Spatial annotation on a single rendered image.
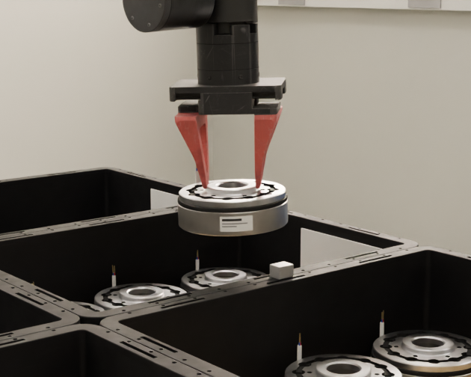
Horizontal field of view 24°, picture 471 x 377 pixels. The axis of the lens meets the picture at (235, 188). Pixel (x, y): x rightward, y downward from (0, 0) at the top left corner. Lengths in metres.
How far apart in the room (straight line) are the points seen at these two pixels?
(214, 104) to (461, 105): 3.26
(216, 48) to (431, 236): 3.43
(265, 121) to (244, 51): 0.07
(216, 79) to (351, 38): 3.54
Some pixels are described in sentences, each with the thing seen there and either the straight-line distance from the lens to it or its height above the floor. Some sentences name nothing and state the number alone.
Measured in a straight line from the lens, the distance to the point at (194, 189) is 1.05.
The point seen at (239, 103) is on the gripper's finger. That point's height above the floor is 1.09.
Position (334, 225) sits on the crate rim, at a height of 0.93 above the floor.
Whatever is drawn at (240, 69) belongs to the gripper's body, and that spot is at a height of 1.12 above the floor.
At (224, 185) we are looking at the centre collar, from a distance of 1.04.
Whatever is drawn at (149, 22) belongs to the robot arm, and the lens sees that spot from 0.94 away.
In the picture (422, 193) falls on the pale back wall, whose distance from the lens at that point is 4.36.
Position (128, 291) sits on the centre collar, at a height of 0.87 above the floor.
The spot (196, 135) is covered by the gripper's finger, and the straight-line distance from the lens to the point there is 0.99.
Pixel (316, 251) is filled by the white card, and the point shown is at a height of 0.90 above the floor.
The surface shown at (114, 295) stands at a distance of 1.18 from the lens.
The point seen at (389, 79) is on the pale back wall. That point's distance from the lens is 4.41.
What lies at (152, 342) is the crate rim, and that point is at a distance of 0.83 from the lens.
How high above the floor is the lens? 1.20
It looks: 11 degrees down
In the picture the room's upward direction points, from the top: straight up
